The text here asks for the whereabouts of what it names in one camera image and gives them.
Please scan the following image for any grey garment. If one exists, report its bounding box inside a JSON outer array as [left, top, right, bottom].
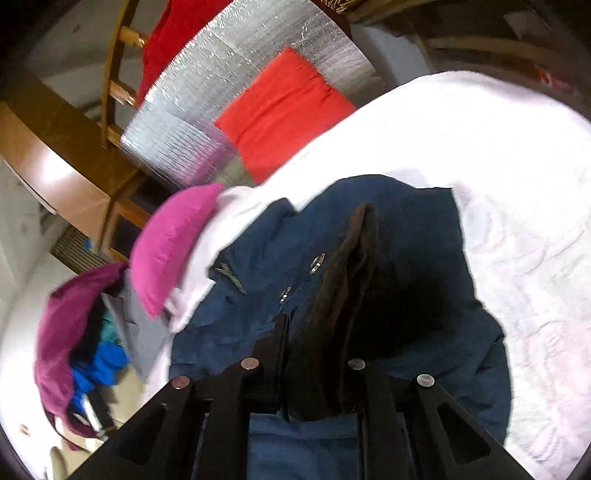
[[101, 271, 170, 382]]

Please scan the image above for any navy blue padded jacket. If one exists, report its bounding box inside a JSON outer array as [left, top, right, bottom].
[[170, 175, 512, 479]]

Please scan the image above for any teal garment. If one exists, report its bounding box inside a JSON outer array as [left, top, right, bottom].
[[100, 310, 121, 345]]

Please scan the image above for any magenta velvet garment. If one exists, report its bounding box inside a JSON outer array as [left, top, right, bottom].
[[34, 263, 126, 438]]

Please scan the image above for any brown wooden pillar cabinet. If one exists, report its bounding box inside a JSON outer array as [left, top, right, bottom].
[[1, 70, 148, 260]]

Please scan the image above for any red cushion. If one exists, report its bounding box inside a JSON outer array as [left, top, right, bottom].
[[215, 47, 356, 184]]

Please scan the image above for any white fleece blanket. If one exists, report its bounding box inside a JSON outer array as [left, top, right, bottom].
[[172, 71, 590, 479]]

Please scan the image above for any wooden stair railing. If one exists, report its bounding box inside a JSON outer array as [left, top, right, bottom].
[[98, 0, 147, 148]]

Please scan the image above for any silver foil insulation board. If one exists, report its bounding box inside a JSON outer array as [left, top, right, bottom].
[[121, 1, 386, 190]]

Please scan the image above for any blue garment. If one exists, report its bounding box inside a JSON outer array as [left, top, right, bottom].
[[70, 342, 128, 414]]

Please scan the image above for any red cloth on railing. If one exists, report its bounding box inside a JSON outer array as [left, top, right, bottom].
[[136, 0, 230, 106]]

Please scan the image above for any pink cushion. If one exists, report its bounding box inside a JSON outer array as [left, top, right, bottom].
[[129, 183, 222, 317]]

